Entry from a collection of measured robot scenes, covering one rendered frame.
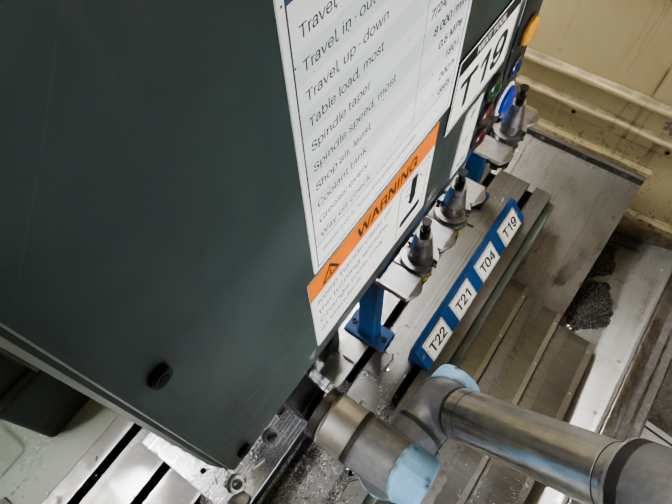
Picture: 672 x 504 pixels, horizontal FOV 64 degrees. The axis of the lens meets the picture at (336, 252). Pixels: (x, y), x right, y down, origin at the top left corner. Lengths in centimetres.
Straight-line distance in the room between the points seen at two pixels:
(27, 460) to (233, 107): 148
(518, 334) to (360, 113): 121
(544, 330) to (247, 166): 131
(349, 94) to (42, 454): 144
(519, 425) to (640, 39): 91
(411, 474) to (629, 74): 103
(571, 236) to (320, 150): 134
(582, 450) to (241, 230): 50
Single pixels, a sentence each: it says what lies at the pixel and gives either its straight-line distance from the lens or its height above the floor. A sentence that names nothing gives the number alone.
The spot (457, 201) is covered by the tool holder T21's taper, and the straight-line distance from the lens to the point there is 91.
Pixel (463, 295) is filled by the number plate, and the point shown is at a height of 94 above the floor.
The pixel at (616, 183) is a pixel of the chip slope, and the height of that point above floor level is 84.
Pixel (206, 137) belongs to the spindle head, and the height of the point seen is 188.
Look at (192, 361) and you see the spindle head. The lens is 25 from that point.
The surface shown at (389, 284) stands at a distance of 88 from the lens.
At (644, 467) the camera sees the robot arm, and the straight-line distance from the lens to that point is 60.
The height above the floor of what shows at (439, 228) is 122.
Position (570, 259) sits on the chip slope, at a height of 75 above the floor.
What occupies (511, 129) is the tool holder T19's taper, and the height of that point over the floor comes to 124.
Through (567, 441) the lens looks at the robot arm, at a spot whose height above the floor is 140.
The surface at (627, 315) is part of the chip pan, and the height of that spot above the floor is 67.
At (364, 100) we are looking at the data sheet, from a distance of 26.
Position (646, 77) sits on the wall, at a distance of 141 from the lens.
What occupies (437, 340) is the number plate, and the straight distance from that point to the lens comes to 115.
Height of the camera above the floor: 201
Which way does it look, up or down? 61 degrees down
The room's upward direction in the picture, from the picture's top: 4 degrees counter-clockwise
